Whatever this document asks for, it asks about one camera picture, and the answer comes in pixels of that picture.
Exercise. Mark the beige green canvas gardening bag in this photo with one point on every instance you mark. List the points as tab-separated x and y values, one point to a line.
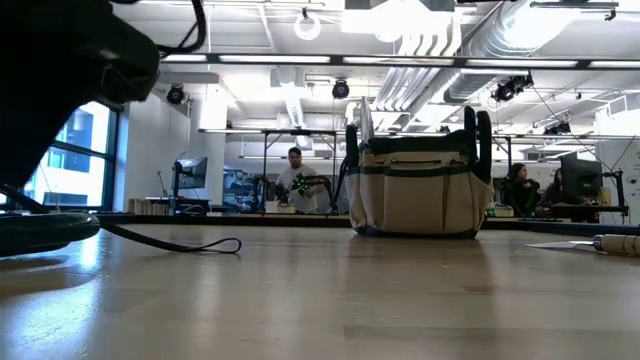
420	200

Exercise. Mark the black background robot arm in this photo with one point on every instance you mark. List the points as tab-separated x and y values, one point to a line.
262	192

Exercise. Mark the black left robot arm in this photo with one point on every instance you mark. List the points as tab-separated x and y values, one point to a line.
60	75

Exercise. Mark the computer monitor on arm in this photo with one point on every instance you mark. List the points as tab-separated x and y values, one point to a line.
192	172

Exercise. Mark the person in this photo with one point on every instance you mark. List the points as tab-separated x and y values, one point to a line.
295	175
522	192
554	192

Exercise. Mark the blue shelving unit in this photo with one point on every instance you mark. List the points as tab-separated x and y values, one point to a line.
235	190

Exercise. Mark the black ceiling spotlight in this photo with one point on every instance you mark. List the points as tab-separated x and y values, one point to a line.
175	95
340	89

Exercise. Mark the long linear ceiling light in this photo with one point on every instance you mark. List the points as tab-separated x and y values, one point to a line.
275	59

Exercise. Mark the low bookshelf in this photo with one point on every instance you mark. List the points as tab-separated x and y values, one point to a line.
150	206

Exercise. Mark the large window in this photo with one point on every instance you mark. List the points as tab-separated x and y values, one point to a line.
80	165

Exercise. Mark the small black ceiling fixture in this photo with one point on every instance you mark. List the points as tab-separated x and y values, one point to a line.
557	129

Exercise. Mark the black background desk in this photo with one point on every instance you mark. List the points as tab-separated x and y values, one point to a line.
575	214

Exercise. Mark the black computer monitor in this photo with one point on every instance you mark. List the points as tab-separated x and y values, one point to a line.
580	177

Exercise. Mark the green black pruning shears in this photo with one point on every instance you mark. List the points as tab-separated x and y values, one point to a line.
45	232

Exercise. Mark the black monitor stand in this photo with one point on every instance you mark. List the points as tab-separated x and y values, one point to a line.
620	190

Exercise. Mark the black ceiling track fixture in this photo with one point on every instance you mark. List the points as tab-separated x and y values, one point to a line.
575	4

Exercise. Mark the black background rig frame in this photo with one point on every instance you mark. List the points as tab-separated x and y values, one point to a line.
264	165

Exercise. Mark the black ceiling camera cluster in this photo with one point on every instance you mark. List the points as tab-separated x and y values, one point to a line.
507	90

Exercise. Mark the silver ventilation duct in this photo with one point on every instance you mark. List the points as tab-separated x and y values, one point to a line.
500	40

